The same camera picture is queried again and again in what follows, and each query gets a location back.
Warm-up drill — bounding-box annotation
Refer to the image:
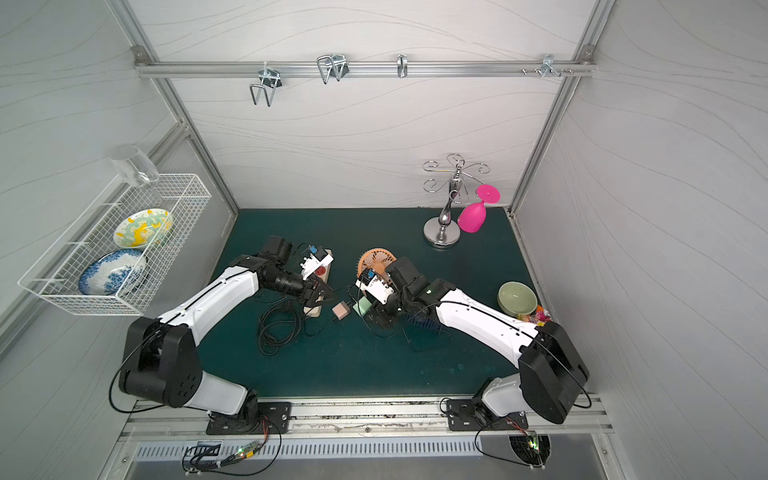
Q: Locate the green usb charger plug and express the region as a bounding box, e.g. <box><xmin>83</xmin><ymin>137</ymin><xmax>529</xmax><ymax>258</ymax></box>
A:
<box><xmin>352</xmin><ymin>297</ymin><xmax>372</xmax><ymax>318</ymax></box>

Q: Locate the pink usb charger plug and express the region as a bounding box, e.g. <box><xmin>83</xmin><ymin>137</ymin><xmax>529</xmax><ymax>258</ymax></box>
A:
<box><xmin>332</xmin><ymin>302</ymin><xmax>351</xmax><ymax>320</ymax></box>

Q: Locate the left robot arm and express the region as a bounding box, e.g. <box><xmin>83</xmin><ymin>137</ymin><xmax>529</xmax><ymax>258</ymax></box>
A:
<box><xmin>115</xmin><ymin>236</ymin><xmax>333</xmax><ymax>416</ymax></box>

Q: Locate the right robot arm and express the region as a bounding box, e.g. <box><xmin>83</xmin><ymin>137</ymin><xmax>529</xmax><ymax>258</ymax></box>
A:
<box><xmin>356</xmin><ymin>258</ymin><xmax>589</xmax><ymax>428</ymax></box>

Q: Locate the white red power strip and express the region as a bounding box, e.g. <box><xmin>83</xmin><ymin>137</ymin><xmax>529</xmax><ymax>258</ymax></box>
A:
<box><xmin>302</xmin><ymin>266</ymin><xmax>331</xmax><ymax>318</ymax></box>

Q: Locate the dark blue desk fan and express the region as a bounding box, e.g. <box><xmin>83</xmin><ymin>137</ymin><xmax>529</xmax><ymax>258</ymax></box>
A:
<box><xmin>400</xmin><ymin>314</ymin><xmax>447</xmax><ymax>352</ymax></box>

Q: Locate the orange desk fan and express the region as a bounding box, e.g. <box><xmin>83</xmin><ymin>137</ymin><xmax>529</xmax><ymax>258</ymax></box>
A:
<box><xmin>357</xmin><ymin>248</ymin><xmax>397</xmax><ymax>283</ymax></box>

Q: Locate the green dark table mat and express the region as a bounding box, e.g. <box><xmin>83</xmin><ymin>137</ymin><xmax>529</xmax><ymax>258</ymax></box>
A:
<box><xmin>160</xmin><ymin>207</ymin><xmax>578</xmax><ymax>401</ymax></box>

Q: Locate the silver glass holder stand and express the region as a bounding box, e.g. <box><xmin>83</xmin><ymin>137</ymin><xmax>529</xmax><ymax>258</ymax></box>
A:
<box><xmin>422</xmin><ymin>153</ymin><xmax>491</xmax><ymax>249</ymax></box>

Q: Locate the pink plastic wine glass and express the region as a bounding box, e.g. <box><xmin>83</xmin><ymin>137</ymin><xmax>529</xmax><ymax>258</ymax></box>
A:
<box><xmin>457</xmin><ymin>184</ymin><xmax>501</xmax><ymax>233</ymax></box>

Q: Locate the green ceramic bowl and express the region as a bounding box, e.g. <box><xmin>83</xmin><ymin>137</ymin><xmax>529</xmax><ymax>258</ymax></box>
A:
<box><xmin>497</xmin><ymin>281</ymin><xmax>538</xmax><ymax>316</ymax></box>

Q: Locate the colourful candy bag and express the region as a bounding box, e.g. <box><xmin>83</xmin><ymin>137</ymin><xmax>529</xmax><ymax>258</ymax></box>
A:
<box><xmin>517</xmin><ymin>305</ymin><xmax>552</xmax><ymax>326</ymax></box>

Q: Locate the yellow green patterned bowl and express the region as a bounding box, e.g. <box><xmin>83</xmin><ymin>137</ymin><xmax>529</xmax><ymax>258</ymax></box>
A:
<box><xmin>113</xmin><ymin>208</ymin><xmax>174</xmax><ymax>250</ymax></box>

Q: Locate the blue white patterned bowl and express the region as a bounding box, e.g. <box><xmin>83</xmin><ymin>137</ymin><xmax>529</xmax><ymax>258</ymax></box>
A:
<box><xmin>78</xmin><ymin>249</ymin><xmax>149</xmax><ymax>296</ymax></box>

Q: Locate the base wiring with board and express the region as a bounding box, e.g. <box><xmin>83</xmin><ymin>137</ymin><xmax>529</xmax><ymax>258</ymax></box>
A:
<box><xmin>181</xmin><ymin>413</ymin><xmax>283</xmax><ymax>478</ymax></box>

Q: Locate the metal double hook left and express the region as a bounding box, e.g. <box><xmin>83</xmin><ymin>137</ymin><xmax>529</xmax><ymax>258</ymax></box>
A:
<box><xmin>249</xmin><ymin>66</ymin><xmax>282</xmax><ymax>107</ymax></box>

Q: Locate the metal double hook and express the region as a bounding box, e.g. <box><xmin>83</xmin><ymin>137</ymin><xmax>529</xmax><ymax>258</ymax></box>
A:
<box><xmin>249</xmin><ymin>66</ymin><xmax>282</xmax><ymax>107</ymax></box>
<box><xmin>316</xmin><ymin>54</ymin><xmax>349</xmax><ymax>84</ymax></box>

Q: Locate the clear glass cup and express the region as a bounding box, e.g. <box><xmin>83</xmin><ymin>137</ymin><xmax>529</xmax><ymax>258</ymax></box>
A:
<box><xmin>109</xmin><ymin>145</ymin><xmax>160</xmax><ymax>188</ymax></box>

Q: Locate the metal double hook middle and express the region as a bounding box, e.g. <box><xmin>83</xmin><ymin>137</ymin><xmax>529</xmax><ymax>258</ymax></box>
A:
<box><xmin>316</xmin><ymin>54</ymin><xmax>349</xmax><ymax>84</ymax></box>

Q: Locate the small metal hook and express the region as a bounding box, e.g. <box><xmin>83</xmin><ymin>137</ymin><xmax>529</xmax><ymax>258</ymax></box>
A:
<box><xmin>396</xmin><ymin>54</ymin><xmax>408</xmax><ymax>79</ymax></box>

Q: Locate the metal hook right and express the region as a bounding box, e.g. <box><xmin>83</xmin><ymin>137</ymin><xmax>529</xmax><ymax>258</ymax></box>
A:
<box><xmin>520</xmin><ymin>55</ymin><xmax>573</xmax><ymax>78</ymax></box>

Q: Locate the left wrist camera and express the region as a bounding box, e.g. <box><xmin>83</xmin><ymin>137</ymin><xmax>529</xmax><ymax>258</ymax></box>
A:
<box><xmin>300</xmin><ymin>245</ymin><xmax>334</xmax><ymax>280</ymax></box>

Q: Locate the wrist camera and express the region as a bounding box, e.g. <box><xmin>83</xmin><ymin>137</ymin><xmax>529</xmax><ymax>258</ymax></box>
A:
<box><xmin>356</xmin><ymin>268</ymin><xmax>394</xmax><ymax>305</ymax></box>
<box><xmin>300</xmin><ymin>245</ymin><xmax>334</xmax><ymax>280</ymax></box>

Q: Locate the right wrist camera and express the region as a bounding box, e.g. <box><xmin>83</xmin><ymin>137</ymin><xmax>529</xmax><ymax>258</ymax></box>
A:
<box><xmin>356</xmin><ymin>268</ymin><xmax>394</xmax><ymax>305</ymax></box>

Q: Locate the orange fan black cable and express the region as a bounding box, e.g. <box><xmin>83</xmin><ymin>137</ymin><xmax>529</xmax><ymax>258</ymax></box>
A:
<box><xmin>311</xmin><ymin>281</ymin><xmax>367</xmax><ymax>337</ymax></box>

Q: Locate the black power strip cable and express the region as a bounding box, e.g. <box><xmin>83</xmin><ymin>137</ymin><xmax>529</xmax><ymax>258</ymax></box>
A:
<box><xmin>256</xmin><ymin>296</ymin><xmax>307</xmax><ymax>357</ymax></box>

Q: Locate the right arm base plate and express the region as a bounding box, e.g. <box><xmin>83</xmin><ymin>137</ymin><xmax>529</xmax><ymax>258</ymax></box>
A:
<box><xmin>439</xmin><ymin>398</ymin><xmax>529</xmax><ymax>432</ymax></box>

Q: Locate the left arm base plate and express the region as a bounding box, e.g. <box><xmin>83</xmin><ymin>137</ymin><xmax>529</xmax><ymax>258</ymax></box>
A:
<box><xmin>205</xmin><ymin>401</ymin><xmax>293</xmax><ymax>436</ymax></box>

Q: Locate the white wire basket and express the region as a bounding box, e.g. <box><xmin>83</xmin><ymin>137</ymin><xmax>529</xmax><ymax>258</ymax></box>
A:
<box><xmin>18</xmin><ymin>173</ymin><xmax>211</xmax><ymax>316</ymax></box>

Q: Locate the aluminium top rail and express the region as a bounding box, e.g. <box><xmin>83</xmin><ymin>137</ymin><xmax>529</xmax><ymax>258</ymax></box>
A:
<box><xmin>135</xmin><ymin>58</ymin><xmax>597</xmax><ymax>79</ymax></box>

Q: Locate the aluminium rail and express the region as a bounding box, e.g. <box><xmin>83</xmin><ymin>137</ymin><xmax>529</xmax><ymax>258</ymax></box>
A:
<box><xmin>135</xmin><ymin>58</ymin><xmax>597</xmax><ymax>79</ymax></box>
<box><xmin>119</xmin><ymin>394</ymin><xmax>614</xmax><ymax>441</ymax></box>

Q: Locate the aluminium front rail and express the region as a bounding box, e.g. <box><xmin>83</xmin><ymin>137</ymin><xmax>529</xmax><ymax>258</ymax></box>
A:
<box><xmin>119</xmin><ymin>394</ymin><xmax>614</xmax><ymax>441</ymax></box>

